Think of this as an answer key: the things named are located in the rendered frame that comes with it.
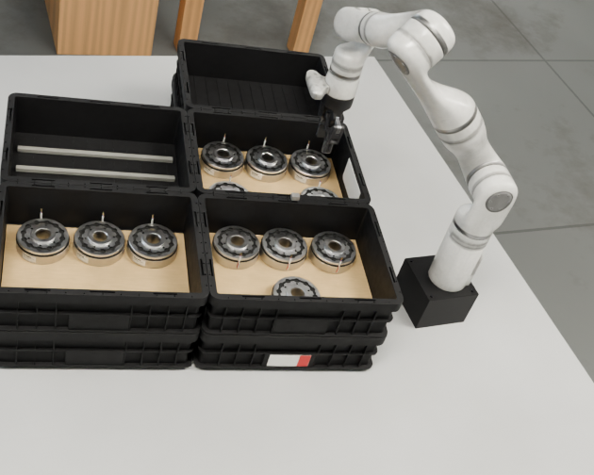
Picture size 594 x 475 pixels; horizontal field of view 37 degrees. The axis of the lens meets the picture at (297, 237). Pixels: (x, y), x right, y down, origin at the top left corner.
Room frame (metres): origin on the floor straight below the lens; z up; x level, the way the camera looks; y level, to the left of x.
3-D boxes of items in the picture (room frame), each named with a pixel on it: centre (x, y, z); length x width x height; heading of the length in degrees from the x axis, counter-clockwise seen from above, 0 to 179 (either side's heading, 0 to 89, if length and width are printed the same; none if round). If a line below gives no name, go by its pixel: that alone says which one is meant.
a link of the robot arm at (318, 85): (1.70, 0.03, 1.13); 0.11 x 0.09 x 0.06; 113
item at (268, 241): (1.42, 0.02, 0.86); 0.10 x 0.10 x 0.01
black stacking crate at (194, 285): (1.20, 0.36, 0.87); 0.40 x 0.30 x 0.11; 112
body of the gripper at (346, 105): (1.70, 0.01, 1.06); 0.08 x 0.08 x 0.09
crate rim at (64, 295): (1.20, 0.36, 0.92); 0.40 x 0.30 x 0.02; 112
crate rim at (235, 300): (1.35, -0.01, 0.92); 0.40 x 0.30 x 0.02; 112
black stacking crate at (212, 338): (1.35, -0.01, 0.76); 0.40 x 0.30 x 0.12; 112
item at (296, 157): (1.73, 0.02, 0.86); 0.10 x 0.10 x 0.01
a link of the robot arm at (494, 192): (1.54, -0.36, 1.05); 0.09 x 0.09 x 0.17; 24
